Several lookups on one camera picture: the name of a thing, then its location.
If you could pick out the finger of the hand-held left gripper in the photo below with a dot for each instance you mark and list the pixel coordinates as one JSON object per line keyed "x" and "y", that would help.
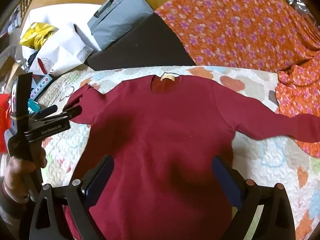
{"x": 48, "y": 110}
{"x": 72, "y": 112}

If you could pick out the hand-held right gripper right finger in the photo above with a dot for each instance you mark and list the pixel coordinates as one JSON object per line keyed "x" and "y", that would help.
{"x": 226, "y": 177}

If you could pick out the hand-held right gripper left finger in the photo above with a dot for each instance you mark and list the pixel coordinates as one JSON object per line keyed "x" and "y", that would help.
{"x": 100, "y": 180}

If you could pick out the dark red sweater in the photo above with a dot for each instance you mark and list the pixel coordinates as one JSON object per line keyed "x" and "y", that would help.
{"x": 162, "y": 140}

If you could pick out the person's left hand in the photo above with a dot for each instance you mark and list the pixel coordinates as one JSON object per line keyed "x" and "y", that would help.
{"x": 17, "y": 172}

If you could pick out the teal box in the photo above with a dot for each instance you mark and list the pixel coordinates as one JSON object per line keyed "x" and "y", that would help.
{"x": 33, "y": 107}

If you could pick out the red shiny packet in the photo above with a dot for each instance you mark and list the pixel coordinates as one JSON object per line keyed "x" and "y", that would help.
{"x": 3, "y": 122}

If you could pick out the light blue dotted box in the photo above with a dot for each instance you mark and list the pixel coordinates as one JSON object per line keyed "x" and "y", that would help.
{"x": 41, "y": 86}

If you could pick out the heart print quilt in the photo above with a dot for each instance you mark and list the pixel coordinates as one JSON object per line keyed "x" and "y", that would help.
{"x": 265, "y": 155}

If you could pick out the white paper bag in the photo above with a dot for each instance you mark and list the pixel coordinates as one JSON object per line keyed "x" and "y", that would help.
{"x": 62, "y": 47}

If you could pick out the yellow plastic bag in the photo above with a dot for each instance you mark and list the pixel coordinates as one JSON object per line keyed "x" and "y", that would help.
{"x": 37, "y": 35}

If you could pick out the dark sofa cushion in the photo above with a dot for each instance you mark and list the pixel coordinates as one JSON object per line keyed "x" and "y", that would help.
{"x": 142, "y": 47}

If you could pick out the grey fabric bag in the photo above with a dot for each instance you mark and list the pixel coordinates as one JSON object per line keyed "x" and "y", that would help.
{"x": 120, "y": 15}

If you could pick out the orange floral blanket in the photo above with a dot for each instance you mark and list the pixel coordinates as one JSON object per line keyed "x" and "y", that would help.
{"x": 232, "y": 27}

